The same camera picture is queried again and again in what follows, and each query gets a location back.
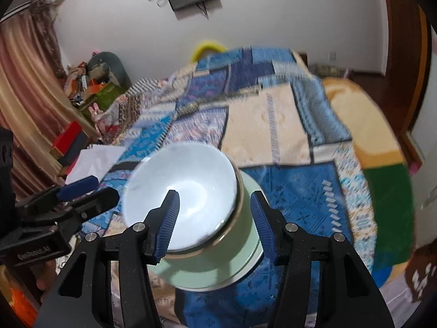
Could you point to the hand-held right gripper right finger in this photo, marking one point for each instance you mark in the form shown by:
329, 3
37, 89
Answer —
263, 225

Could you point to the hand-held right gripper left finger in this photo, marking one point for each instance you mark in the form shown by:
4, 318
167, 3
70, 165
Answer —
167, 225

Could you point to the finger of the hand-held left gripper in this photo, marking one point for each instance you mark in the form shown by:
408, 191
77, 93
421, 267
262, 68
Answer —
78, 186
99, 200

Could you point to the pink bowl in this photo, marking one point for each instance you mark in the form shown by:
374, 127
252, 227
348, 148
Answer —
191, 252

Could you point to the white bowl with dark spots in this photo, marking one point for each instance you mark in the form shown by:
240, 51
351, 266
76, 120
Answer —
181, 191

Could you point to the light green bowl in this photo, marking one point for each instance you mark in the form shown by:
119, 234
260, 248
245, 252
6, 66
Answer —
222, 266

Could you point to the person's left hand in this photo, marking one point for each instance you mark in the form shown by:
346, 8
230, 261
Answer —
46, 275

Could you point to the white paper sheet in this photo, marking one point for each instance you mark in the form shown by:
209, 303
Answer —
92, 164

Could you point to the dark grey box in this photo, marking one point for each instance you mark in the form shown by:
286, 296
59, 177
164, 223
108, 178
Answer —
76, 150

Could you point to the red box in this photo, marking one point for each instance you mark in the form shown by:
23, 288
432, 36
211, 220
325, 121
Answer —
66, 138

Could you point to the pink rabbit toy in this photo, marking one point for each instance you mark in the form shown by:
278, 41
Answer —
96, 112

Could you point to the striped brown curtain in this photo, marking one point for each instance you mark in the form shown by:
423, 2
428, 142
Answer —
27, 92

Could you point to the green cardboard box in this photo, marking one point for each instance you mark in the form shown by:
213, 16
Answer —
105, 97

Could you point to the patchwork printed blanket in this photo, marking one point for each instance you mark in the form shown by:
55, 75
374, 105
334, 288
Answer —
266, 126

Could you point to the grey green cushion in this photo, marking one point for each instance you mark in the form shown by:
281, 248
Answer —
112, 66

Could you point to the yellow and green fleece blanket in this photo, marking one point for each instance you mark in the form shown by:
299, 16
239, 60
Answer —
375, 143

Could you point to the patterned floor mat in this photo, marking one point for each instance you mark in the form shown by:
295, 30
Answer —
327, 69

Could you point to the yellow foam tube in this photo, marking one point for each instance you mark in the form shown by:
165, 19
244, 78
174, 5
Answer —
208, 46

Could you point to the white wardrobe with pink hearts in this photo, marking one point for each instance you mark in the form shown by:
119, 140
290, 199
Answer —
426, 92

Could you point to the brown wooden door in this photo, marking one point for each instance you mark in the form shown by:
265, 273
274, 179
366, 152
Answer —
399, 24

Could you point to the wooden bed frame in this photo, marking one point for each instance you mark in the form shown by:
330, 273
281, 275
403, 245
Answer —
302, 58

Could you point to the white wall socket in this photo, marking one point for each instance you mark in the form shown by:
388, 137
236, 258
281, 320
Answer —
332, 55

